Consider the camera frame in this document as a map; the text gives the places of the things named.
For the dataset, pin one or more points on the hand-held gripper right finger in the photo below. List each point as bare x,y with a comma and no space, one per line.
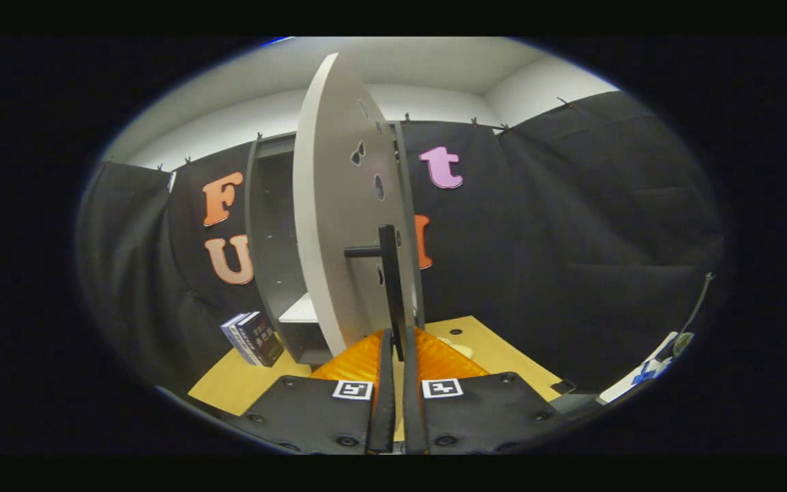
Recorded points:
489,417

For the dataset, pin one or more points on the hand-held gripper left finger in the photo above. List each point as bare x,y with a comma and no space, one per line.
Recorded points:
311,417

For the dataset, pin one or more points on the beige cabinet door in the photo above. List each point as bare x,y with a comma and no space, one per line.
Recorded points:
328,205

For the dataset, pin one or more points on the yellow plush toy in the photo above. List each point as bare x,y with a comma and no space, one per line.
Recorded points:
462,350

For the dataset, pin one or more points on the dark blue book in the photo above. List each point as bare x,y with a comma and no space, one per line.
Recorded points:
262,339

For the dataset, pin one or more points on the light blue book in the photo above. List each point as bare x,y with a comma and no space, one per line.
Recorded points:
233,335

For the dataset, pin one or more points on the white side table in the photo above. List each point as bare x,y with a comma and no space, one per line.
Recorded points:
622,391

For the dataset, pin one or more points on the small blue packet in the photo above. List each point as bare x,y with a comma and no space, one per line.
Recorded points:
643,373

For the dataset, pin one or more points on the dark grey cabinet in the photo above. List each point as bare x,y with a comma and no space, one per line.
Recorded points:
270,239

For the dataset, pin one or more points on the black backdrop cloth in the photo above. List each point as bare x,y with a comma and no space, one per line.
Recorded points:
571,239

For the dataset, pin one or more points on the small round greenish object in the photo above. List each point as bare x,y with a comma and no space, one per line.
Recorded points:
682,342

